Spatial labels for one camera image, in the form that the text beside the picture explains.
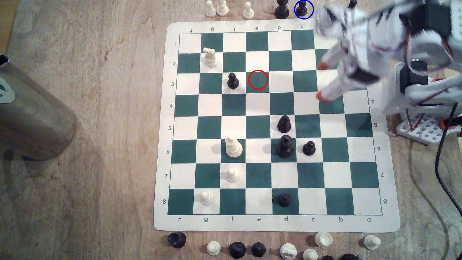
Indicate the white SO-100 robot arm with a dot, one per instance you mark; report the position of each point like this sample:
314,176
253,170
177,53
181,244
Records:
426,39

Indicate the white chess pawn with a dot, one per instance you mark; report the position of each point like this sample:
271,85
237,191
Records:
206,198
232,175
371,242
248,11
213,247
210,9

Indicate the tall white chess piece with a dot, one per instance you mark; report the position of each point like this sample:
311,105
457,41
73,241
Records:
233,147

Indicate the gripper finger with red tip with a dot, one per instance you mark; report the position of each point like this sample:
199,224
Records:
332,56
334,88

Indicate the green white chess mat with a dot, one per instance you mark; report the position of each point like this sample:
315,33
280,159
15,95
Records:
252,151

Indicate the orange black clamp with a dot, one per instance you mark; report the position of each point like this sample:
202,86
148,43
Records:
449,123

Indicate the black chess pawn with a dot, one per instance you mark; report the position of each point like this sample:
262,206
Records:
284,124
284,199
233,81
309,148
303,8

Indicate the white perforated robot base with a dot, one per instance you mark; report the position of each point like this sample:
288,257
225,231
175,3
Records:
422,131

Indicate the white printed gripper body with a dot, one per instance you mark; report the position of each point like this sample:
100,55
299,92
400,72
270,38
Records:
346,64

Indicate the white chess knight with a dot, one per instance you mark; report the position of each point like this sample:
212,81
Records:
288,251
210,57

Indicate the tall black chess piece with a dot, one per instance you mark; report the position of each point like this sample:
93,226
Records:
284,147
281,11

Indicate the white chess rook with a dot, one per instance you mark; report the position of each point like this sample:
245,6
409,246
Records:
323,239

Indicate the black chess rook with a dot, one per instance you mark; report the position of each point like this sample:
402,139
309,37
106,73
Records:
177,239

